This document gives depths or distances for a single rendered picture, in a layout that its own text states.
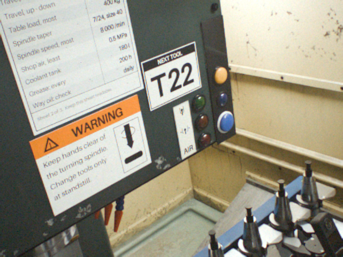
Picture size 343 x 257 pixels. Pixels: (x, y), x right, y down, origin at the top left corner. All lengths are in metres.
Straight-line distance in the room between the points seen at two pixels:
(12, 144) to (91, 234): 1.01
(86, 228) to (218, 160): 0.76
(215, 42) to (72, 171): 0.28
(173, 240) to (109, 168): 1.52
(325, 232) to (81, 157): 0.60
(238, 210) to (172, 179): 0.44
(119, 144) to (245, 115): 1.20
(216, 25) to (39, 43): 0.27
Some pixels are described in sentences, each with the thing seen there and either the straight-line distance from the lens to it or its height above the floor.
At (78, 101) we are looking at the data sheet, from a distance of 0.54.
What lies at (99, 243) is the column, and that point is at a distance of 1.54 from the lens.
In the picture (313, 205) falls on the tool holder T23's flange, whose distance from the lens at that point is 1.15.
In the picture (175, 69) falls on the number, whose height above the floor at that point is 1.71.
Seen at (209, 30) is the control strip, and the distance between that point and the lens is 0.66.
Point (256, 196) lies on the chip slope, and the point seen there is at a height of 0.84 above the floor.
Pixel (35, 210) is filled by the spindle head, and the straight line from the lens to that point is 0.56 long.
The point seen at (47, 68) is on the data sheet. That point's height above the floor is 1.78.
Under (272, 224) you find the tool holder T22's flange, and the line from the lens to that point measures 1.09.
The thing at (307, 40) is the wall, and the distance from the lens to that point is 1.46.
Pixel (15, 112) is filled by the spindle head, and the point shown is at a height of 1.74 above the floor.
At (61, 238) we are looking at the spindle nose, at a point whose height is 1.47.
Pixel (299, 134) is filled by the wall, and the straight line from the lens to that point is 1.62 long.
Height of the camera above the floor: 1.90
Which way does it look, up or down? 25 degrees down
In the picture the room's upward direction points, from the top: 10 degrees counter-clockwise
